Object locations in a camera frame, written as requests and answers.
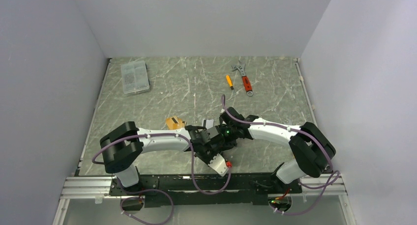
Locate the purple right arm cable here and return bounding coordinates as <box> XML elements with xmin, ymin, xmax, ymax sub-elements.
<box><xmin>221</xmin><ymin>94</ymin><xmax>341</xmax><ymax>217</ymax></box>

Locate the red adjustable wrench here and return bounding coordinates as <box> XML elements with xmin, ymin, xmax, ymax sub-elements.
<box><xmin>231</xmin><ymin>61</ymin><xmax>253</xmax><ymax>97</ymax></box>

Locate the black base frame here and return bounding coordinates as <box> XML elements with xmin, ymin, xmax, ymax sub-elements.
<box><xmin>109</xmin><ymin>172</ymin><xmax>302</xmax><ymax>208</ymax></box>

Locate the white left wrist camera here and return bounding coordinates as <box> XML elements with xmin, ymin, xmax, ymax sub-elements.
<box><xmin>208</xmin><ymin>154</ymin><xmax>229</xmax><ymax>177</ymax></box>

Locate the gold card stack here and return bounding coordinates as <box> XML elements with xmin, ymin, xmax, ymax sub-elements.
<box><xmin>165</xmin><ymin>116</ymin><xmax>186</xmax><ymax>130</ymax></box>

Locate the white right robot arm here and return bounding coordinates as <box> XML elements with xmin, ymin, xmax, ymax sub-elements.
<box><xmin>220</xmin><ymin>107</ymin><xmax>336</xmax><ymax>193</ymax></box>

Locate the clear plastic screw box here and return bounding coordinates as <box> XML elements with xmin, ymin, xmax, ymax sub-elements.
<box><xmin>121</xmin><ymin>60</ymin><xmax>150</xmax><ymax>94</ymax></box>

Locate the white card stack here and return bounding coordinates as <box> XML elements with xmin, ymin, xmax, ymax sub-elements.
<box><xmin>202</xmin><ymin>119</ymin><xmax>214</xmax><ymax>129</ymax></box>

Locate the orange screwdriver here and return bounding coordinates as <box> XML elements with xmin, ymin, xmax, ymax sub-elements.
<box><xmin>226</xmin><ymin>75</ymin><xmax>235</xmax><ymax>93</ymax></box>

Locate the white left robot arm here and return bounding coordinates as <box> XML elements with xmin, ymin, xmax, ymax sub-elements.
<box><xmin>92</xmin><ymin>121</ymin><xmax>230</xmax><ymax>196</ymax></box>

